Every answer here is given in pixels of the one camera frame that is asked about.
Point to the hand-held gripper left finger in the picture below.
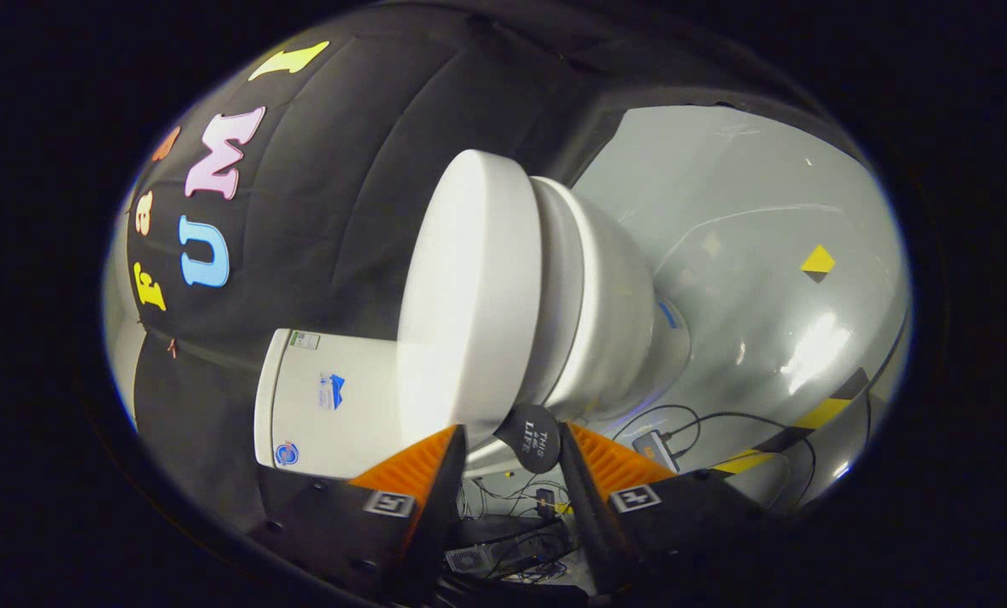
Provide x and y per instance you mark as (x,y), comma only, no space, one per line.
(440,515)

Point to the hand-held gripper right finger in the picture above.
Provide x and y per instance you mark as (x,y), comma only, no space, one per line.
(592,523)

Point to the round black lid pull tab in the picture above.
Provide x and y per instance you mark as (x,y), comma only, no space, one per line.
(533,439)

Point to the white toilet lid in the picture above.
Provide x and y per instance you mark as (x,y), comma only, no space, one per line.
(470,279)

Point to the white ceramic toilet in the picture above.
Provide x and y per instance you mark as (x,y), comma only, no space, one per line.
(613,295)

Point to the grey vented box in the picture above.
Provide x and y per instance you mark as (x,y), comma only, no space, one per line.
(468,559)

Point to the grey adapter hub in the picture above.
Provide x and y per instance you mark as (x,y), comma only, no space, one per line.
(657,447)

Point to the yellow black hazard tape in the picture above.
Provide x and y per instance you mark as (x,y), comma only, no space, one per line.
(820,414)

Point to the black backdrop cloth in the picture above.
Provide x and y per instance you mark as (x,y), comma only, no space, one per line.
(343,169)

